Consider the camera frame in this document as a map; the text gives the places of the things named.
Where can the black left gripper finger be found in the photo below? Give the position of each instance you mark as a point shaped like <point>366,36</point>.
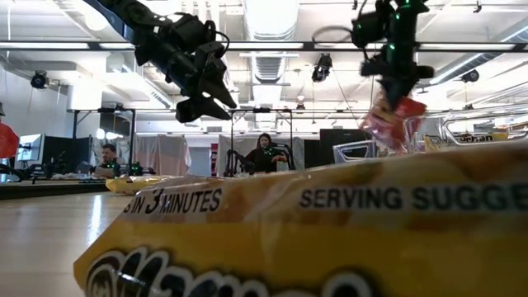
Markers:
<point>220,90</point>
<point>202,112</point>

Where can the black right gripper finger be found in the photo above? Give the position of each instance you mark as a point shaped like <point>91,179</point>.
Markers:
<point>402,88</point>
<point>389,88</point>

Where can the red spicy chicken noodle pack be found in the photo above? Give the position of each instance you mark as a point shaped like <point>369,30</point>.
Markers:
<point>392,123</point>

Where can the yellow creamy chicken noodle pack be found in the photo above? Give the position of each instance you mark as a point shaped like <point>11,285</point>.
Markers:
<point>330,247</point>
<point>474,139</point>
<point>132,185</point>

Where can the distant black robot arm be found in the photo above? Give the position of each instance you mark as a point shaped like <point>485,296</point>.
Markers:
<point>231,165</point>
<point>286,154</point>

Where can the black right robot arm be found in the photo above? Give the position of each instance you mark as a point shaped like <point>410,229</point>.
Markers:
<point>408,20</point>

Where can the white sheet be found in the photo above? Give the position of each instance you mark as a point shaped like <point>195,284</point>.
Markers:
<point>235,144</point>

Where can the clear plastic bin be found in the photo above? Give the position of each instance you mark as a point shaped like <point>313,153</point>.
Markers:
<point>447,123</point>
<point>350,143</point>

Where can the pale pink sheet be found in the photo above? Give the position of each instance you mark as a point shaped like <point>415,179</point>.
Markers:
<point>163,154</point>

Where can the black ceiling spotlight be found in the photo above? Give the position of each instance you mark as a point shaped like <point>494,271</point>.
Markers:
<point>470,76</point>
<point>321,68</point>
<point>39,79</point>

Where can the person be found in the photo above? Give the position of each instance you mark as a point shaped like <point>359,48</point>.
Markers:
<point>109,161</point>
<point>8,140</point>
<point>264,153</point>

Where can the black computer monitor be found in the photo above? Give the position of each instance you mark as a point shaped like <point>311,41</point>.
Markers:
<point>326,142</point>
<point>68,152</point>

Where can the small black ceiling fixture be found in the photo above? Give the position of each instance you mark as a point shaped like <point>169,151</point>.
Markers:
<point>477,6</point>

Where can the bright computer monitor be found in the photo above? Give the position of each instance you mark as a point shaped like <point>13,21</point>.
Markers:
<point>31,147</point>

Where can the dark distant table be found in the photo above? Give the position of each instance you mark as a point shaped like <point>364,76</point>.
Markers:
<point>49,189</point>

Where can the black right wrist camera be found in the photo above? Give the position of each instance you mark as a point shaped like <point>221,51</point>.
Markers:
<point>371,26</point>

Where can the white ceiling air duct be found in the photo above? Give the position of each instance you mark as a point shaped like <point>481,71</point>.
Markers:
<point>270,24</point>

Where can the black aluminium rig frame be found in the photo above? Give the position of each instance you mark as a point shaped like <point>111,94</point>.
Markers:
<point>517,46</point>

